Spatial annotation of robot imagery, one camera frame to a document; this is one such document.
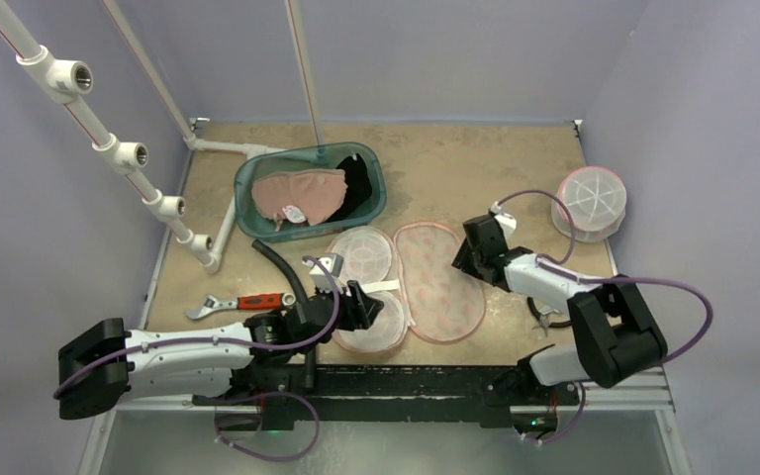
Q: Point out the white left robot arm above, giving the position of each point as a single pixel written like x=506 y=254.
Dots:
x=109 y=364

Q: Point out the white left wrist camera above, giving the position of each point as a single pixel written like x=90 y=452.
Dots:
x=324 y=272

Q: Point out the black bra in basin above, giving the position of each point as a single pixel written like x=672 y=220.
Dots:
x=358 y=187

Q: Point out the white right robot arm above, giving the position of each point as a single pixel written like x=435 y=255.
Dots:
x=614 y=333

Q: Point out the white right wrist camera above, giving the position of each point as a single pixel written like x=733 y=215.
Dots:
x=507 y=223

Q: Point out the red handled adjustable wrench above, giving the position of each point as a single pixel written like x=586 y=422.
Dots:
x=212 y=304

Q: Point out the teal plastic basin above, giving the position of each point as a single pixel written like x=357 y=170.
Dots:
x=325 y=156

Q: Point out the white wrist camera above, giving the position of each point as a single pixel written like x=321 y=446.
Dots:
x=324 y=272
x=507 y=223

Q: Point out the round pink white laundry bag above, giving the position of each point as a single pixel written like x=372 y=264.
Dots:
x=595 y=198

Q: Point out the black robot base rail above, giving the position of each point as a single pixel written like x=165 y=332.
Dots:
x=487 y=396

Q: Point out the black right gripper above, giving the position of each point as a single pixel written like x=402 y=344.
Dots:
x=481 y=250

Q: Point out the pink bra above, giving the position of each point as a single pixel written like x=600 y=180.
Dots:
x=306 y=197

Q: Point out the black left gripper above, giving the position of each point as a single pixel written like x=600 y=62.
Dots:
x=359 y=310

